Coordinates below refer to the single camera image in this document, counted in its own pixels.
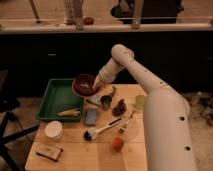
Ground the green pepper toy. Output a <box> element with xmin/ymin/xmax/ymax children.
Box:
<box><xmin>108</xmin><ymin>86</ymin><xmax>116</xmax><ymax>98</ymax></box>

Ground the white handled dish brush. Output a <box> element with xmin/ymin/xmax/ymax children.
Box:
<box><xmin>83</xmin><ymin>117</ymin><xmax>122</xmax><ymax>141</ymax></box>

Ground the green plastic cup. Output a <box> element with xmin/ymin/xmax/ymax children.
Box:
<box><xmin>134</xmin><ymin>95</ymin><xmax>145</xmax><ymax>110</ymax></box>

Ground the person in dark clothes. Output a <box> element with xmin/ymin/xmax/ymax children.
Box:
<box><xmin>110</xmin><ymin>0</ymin><xmax>184</xmax><ymax>24</ymax></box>

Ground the white round container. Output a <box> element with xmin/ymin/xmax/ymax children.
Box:
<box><xmin>44</xmin><ymin>121</ymin><xmax>63</xmax><ymax>140</ymax></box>

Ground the grey blue cloth piece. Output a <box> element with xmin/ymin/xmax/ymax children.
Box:
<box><xmin>86</xmin><ymin>95</ymin><xmax>100</xmax><ymax>106</ymax></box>

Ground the yellow corn toy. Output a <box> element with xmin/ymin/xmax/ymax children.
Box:
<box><xmin>58</xmin><ymin>108</ymin><xmax>80</xmax><ymax>116</ymax></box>

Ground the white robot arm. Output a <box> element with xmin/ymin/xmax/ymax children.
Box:
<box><xmin>93</xmin><ymin>44</ymin><xmax>197</xmax><ymax>171</ymax></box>

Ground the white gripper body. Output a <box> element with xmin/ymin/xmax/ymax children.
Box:
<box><xmin>97</xmin><ymin>59</ymin><xmax>124</xmax><ymax>84</ymax></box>

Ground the dark red bowl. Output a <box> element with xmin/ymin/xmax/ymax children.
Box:
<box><xmin>72</xmin><ymin>74</ymin><xmax>98</xmax><ymax>96</ymax></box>

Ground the black office chair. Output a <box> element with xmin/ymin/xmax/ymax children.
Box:
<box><xmin>0</xmin><ymin>70</ymin><xmax>39</xmax><ymax>171</ymax></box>

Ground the metal cup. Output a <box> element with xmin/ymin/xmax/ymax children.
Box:
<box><xmin>100</xmin><ymin>95</ymin><xmax>112</xmax><ymax>111</ymax></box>

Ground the red object on counter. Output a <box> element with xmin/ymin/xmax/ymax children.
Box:
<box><xmin>83</xmin><ymin>17</ymin><xmax>94</xmax><ymax>25</ymax></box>

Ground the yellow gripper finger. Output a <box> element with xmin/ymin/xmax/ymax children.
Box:
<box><xmin>93</xmin><ymin>76</ymin><xmax>101</xmax><ymax>89</ymax></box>

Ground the blue sponge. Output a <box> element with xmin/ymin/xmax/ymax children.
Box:
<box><xmin>84</xmin><ymin>108</ymin><xmax>97</xmax><ymax>126</ymax></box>

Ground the green plastic tray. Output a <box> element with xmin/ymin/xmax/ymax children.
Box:
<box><xmin>36</xmin><ymin>78</ymin><xmax>84</xmax><ymax>122</ymax></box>

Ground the orange ball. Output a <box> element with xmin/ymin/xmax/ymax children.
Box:
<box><xmin>111</xmin><ymin>137</ymin><xmax>124</xmax><ymax>152</ymax></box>

